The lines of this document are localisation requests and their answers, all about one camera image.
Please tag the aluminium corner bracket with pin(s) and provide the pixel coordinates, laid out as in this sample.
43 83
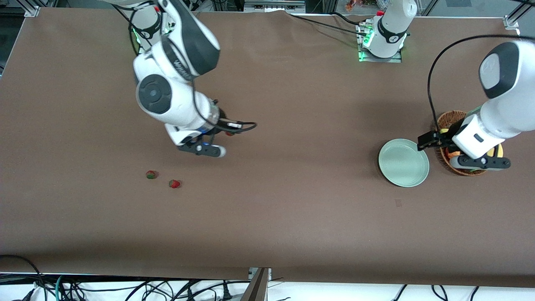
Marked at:
31 11
510 23

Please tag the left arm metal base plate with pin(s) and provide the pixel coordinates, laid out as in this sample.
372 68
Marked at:
391 59

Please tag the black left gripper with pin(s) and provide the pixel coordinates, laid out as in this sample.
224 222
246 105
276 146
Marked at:
439 139

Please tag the pale green round plate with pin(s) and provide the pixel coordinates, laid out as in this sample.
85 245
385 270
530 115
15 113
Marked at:
401 165

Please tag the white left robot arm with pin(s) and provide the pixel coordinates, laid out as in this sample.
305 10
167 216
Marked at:
501 104

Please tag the table cover cloth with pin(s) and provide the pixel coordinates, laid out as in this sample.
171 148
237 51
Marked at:
267 188

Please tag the brown wicker basket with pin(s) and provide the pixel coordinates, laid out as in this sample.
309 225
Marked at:
450 119

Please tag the yellow banana bunch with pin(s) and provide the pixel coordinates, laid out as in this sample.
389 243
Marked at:
500 150

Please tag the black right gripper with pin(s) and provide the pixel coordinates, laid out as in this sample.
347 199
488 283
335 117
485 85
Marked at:
222 116

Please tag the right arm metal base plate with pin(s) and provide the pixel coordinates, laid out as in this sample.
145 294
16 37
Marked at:
139 49

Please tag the aluminium frame post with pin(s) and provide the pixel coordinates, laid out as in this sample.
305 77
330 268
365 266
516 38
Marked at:
257 288

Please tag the grey metal frame device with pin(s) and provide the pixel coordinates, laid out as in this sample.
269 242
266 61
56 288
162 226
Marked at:
273 6

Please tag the red orange background items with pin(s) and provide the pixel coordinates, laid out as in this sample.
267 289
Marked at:
351 5

